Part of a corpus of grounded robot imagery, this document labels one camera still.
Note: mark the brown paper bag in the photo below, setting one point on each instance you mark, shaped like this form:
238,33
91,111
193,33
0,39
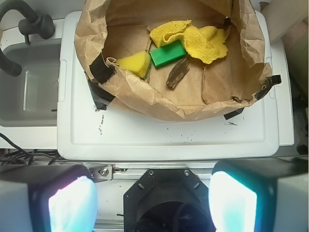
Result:
113,29

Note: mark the sensor gripper right finger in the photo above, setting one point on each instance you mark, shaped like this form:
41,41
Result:
260,195

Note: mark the brown wood chip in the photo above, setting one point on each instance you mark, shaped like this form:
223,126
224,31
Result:
177,73

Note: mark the green plastic block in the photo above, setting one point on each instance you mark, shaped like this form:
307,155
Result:
167,54

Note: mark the sensor gripper left finger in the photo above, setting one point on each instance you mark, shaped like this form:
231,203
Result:
37,198

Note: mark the aluminium rail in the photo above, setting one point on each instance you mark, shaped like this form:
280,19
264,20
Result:
134,170

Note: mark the black faucet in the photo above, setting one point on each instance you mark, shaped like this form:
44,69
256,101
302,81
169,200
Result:
33,23

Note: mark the yellow cloth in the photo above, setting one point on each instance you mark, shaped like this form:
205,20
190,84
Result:
195,41

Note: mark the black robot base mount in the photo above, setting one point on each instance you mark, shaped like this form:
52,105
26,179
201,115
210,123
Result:
167,200

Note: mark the white plastic tray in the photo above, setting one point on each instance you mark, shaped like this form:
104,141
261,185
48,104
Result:
115,134

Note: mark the yellow sponge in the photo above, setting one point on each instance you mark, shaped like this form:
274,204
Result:
138,63

